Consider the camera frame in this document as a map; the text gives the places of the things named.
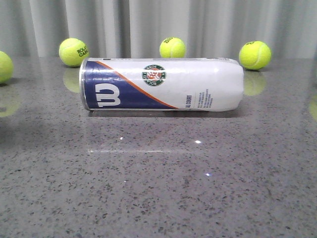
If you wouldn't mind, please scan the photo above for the white blue tennis ball can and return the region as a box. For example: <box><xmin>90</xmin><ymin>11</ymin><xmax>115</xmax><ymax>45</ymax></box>
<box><xmin>79</xmin><ymin>58</ymin><xmax>244</xmax><ymax>112</ymax></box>

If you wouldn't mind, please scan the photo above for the middle tennis ball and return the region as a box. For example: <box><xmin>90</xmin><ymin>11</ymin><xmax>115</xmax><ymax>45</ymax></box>
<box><xmin>159</xmin><ymin>37</ymin><xmax>186</xmax><ymax>58</ymax></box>

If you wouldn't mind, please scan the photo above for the tennis ball with Roland Garros print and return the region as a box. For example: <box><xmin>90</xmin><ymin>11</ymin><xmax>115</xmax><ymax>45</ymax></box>
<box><xmin>59</xmin><ymin>38</ymin><xmax>89</xmax><ymax>67</ymax></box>

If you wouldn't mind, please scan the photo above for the right tennis ball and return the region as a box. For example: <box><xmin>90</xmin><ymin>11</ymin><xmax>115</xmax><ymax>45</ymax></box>
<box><xmin>239</xmin><ymin>41</ymin><xmax>271</xmax><ymax>70</ymax></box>

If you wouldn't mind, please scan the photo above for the tennis ball far left edge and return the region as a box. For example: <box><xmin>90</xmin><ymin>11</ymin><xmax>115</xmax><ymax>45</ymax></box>
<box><xmin>0</xmin><ymin>51</ymin><xmax>14</xmax><ymax>84</ymax></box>

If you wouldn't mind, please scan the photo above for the grey pleated curtain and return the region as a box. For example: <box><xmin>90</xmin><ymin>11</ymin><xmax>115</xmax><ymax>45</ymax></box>
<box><xmin>0</xmin><ymin>0</ymin><xmax>317</xmax><ymax>59</ymax></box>

